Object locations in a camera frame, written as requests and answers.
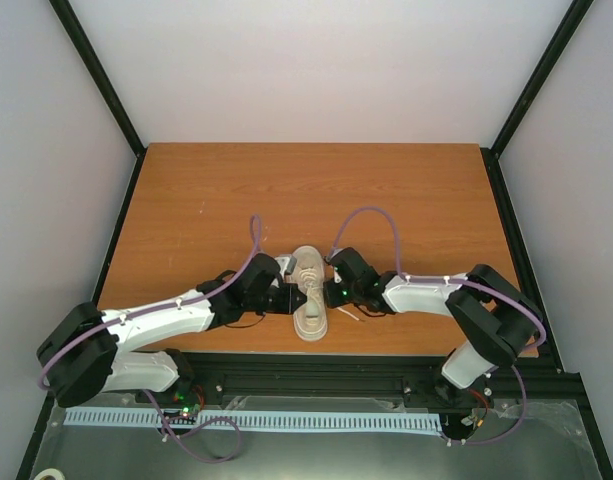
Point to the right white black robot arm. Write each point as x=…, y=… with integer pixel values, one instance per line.
x=499, y=322

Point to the left black frame post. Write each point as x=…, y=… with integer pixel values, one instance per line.
x=79, y=39

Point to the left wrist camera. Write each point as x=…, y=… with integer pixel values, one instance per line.
x=286, y=263

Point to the electronics board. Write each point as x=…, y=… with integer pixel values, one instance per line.
x=462, y=426
x=186, y=407

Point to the beige lace sneaker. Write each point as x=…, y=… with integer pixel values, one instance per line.
x=308, y=256

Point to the right black frame post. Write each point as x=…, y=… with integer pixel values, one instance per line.
x=555, y=48

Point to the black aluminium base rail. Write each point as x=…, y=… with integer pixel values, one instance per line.
x=218, y=378

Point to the black frame post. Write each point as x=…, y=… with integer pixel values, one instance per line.
x=555, y=48
x=79, y=39

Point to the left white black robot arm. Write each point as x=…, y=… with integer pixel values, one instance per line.
x=92, y=351

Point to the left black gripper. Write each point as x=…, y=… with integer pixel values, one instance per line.
x=288, y=306

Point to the right electronics board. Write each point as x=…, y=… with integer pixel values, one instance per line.
x=462, y=426

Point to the left electronics board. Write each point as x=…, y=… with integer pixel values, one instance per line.
x=186, y=407

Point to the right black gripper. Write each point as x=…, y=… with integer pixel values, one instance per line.
x=333, y=298

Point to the light blue cable duct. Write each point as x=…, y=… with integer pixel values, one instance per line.
x=258, y=421

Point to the white tape roll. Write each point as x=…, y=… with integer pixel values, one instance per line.
x=50, y=474

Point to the white shoelace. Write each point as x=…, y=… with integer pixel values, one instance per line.
x=321, y=294

